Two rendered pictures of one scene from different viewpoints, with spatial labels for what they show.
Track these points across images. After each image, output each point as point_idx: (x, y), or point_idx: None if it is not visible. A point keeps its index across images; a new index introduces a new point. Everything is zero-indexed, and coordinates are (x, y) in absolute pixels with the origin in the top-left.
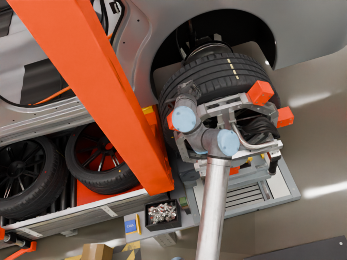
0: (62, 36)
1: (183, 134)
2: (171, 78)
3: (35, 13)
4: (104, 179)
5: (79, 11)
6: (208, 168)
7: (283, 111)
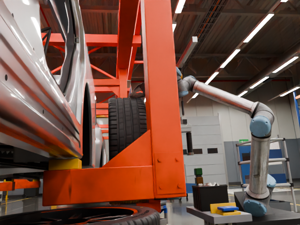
0: None
1: (179, 81)
2: (112, 101)
3: None
4: (153, 210)
5: None
6: (202, 83)
7: None
